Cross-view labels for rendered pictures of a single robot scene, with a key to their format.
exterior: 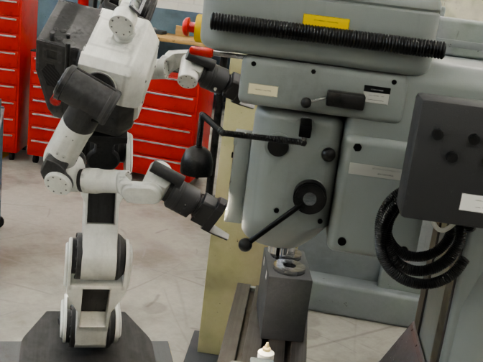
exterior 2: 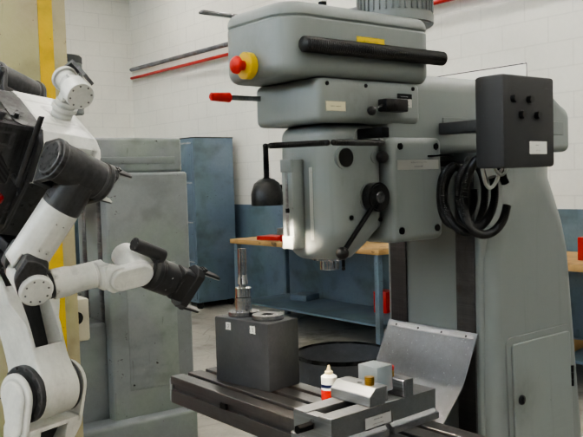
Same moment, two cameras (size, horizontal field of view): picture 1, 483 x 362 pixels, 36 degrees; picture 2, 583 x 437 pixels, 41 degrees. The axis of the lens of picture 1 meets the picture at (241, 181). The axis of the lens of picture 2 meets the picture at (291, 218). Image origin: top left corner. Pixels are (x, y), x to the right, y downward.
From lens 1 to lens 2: 1.34 m
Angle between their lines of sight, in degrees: 44
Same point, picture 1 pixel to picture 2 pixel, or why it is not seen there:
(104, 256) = (66, 379)
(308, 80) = (363, 93)
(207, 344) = not seen: outside the picture
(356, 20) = (388, 40)
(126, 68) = (92, 142)
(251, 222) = (331, 235)
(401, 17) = (411, 36)
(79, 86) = (81, 158)
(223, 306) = not seen: outside the picture
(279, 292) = (277, 338)
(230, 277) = not seen: outside the picture
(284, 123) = (346, 136)
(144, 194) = (138, 275)
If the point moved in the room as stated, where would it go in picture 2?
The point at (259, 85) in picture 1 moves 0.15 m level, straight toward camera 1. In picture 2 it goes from (332, 101) to (383, 95)
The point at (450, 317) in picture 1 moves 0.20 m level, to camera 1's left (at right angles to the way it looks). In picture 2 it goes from (478, 270) to (430, 278)
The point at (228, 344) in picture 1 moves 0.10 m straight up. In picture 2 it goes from (258, 403) to (257, 364)
